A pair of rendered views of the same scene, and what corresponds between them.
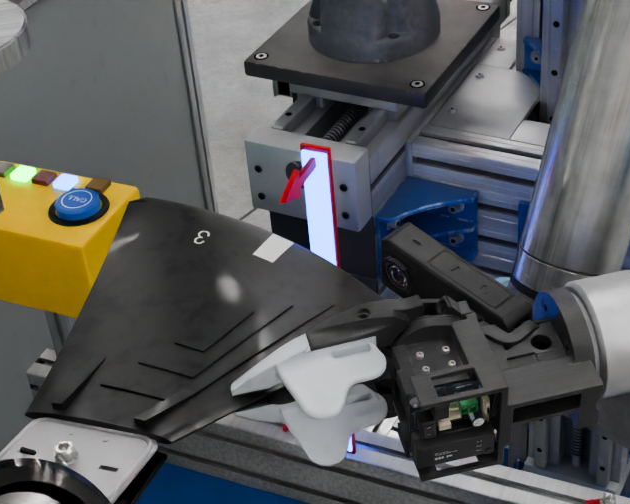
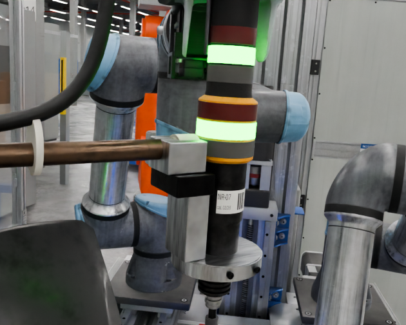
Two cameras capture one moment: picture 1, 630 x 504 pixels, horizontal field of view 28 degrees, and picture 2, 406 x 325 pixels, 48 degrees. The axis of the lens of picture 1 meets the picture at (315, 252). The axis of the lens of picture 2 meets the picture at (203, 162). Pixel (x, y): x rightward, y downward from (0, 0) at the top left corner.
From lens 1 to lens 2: 0.39 m
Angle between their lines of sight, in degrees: 35
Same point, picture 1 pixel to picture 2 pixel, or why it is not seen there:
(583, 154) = (343, 316)
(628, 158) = (360, 316)
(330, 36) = (141, 281)
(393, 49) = (169, 285)
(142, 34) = not seen: hidden behind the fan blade
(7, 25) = (248, 244)
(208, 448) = not seen: outside the picture
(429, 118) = (178, 316)
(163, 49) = not seen: hidden behind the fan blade
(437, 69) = (189, 293)
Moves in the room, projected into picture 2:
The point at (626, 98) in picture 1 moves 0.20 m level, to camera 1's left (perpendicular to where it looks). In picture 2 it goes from (357, 290) to (248, 311)
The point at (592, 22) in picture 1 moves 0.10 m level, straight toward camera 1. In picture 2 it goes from (338, 259) to (371, 288)
